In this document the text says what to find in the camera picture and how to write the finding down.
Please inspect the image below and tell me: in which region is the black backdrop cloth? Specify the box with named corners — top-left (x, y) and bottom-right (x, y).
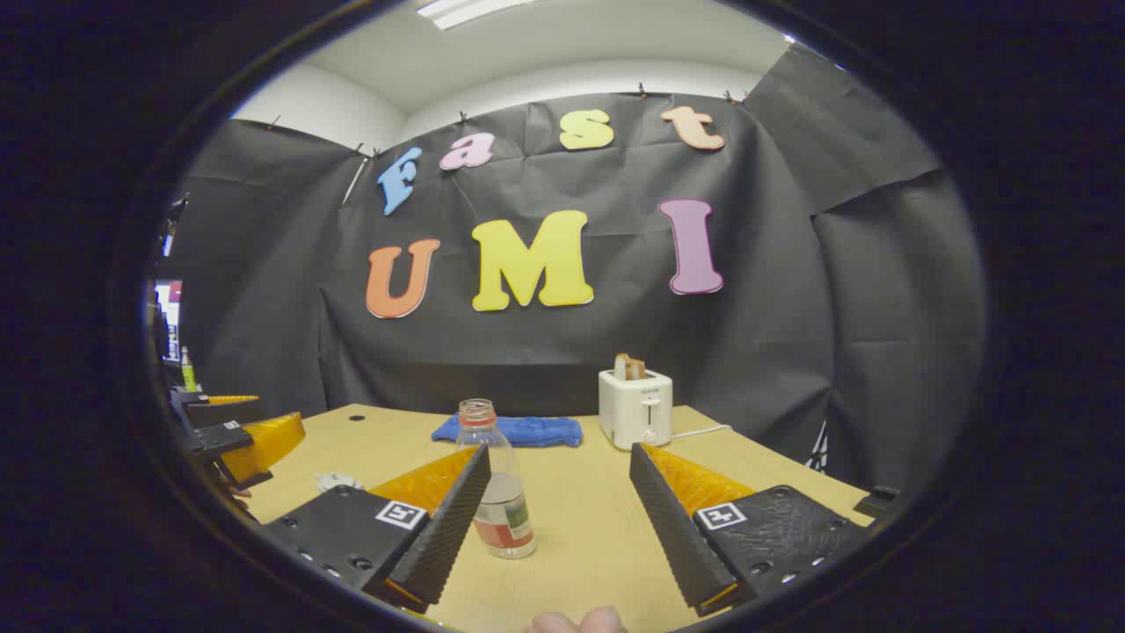
top-left (163, 44), bottom-right (990, 493)

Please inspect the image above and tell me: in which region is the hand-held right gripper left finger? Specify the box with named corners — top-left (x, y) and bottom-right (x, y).
top-left (262, 442), bottom-right (493, 615)

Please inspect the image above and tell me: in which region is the computer monitor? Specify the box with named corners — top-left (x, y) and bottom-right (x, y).
top-left (156, 280), bottom-right (183, 363)

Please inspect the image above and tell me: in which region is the clear plastic water bottle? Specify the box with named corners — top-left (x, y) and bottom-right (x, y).
top-left (455, 398), bottom-right (538, 560)

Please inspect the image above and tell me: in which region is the ceiling light panel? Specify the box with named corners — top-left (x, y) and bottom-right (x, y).
top-left (417, 0), bottom-right (533, 30)

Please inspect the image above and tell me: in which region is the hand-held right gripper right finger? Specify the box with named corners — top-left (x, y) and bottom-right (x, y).
top-left (628, 441), bottom-right (873, 618)

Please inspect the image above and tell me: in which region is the small black block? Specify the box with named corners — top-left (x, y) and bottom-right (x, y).
top-left (854, 485), bottom-right (900, 518)

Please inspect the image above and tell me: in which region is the blue towel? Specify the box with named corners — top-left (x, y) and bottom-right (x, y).
top-left (431, 415), bottom-right (584, 448)

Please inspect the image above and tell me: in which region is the white toaster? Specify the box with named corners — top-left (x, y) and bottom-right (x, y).
top-left (599, 369), bottom-right (674, 450)

